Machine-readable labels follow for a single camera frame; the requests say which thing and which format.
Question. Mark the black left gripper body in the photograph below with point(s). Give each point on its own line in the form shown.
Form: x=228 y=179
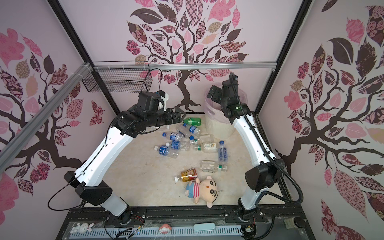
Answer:
x=160 y=117

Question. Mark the white bin pink liner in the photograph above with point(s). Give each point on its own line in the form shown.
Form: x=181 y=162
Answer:
x=216 y=123

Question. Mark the Pocari Sweat blue bottle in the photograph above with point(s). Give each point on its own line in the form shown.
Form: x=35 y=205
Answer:
x=193 y=129

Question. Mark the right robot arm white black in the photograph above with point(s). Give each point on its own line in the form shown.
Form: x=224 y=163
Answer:
x=264 y=173

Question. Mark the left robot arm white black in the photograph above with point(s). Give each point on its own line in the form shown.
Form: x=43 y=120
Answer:
x=88 y=178

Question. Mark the blue cap bottle upper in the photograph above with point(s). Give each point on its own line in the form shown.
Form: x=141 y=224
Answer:
x=173 y=136

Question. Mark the blue cap bottle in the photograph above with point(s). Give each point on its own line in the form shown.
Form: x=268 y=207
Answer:
x=166 y=151
x=173 y=136

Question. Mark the green bottle at back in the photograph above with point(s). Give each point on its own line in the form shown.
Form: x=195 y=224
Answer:
x=193 y=121

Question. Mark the blue cap bottle lower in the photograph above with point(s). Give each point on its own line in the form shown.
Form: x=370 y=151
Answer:
x=166 y=151

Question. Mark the blue label bottle centre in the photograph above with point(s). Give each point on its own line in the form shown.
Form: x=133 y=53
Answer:
x=179 y=145

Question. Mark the upright blue label water bottle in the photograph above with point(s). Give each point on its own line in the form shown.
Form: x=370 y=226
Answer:
x=223 y=154

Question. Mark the clear bottle green cap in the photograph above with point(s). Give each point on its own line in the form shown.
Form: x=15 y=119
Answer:
x=212 y=167

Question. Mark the red yellow label tea bottle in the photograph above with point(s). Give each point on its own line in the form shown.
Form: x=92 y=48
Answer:
x=186 y=176

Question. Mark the cartoon boy plush doll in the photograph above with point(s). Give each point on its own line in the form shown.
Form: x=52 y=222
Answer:
x=206 y=190

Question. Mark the red white small figurine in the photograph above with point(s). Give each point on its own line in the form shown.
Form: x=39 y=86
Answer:
x=165 y=229

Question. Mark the teal eraser block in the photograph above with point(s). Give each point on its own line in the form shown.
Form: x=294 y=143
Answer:
x=202 y=227

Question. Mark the white bunny figurine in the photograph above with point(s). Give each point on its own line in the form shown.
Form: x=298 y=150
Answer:
x=82 y=228

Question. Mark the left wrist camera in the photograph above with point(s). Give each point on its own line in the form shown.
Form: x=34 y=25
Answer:
x=164 y=98

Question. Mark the black wire basket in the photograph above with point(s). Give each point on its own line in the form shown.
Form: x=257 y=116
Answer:
x=118 y=77

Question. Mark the aluminium rail back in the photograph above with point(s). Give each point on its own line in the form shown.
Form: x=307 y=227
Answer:
x=200 y=66

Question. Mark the aluminium rail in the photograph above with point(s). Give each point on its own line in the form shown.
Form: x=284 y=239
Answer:
x=13 y=148
x=200 y=66

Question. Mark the white cable duct strip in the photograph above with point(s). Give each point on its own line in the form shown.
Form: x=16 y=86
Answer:
x=154 y=232

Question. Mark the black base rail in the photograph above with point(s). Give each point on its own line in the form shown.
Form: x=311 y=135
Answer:
x=272 y=222

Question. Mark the aluminium rail left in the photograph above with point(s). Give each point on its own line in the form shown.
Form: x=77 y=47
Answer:
x=13 y=148

